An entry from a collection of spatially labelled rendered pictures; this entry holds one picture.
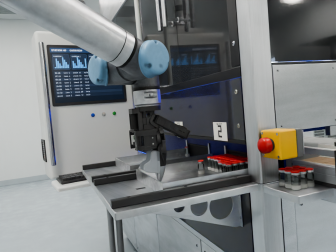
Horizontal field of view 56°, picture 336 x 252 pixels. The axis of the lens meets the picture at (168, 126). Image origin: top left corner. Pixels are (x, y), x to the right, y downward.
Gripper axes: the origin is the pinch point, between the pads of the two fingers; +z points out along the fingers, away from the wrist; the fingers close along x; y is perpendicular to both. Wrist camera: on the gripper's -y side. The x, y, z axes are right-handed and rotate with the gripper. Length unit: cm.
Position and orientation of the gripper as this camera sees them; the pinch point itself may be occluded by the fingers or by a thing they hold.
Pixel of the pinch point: (161, 177)
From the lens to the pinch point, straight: 89.1
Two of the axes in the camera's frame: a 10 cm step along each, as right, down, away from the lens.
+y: -9.3, 1.0, -3.6
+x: 3.6, 0.2, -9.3
